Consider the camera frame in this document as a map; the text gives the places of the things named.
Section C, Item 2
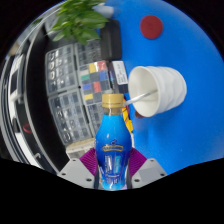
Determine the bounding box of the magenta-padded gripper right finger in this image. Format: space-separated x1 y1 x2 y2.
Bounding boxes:
127 147 168 190

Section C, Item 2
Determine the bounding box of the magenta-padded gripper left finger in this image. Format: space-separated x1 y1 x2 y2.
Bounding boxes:
57 147 99 190

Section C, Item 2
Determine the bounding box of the blue drink bottle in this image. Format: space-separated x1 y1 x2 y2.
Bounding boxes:
94 93 133 191

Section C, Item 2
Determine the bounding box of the white perforated storage bin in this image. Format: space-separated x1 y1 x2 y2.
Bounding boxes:
65 138 98 160

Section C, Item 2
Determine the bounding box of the yellow multimeter with red leads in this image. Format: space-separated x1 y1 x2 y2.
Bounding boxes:
121 105 135 134

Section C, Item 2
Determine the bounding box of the grey small-parts drawer cabinet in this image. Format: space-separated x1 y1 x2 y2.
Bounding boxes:
48 88 95 146
44 44 81 98
74 39 103 66
85 101 105 134

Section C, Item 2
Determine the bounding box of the white stirring stick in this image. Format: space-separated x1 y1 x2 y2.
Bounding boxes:
123 89 158 108

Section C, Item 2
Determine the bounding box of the white ribbed paper cup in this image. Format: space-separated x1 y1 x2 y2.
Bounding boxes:
128 65 188 118

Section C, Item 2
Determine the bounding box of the drawer cabinet with coloured labels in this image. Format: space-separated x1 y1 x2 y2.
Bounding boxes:
78 60 112 104

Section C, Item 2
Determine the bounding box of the black box with white label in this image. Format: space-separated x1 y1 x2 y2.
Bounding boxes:
108 60 130 95

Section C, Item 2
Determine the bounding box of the black flat case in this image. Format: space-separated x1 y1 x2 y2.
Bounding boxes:
99 23 123 63

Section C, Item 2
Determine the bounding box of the flat round red coaster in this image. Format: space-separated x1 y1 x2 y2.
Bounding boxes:
139 14 164 40

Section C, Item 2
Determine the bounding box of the green potted plant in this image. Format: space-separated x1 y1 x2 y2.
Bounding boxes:
46 0 116 46

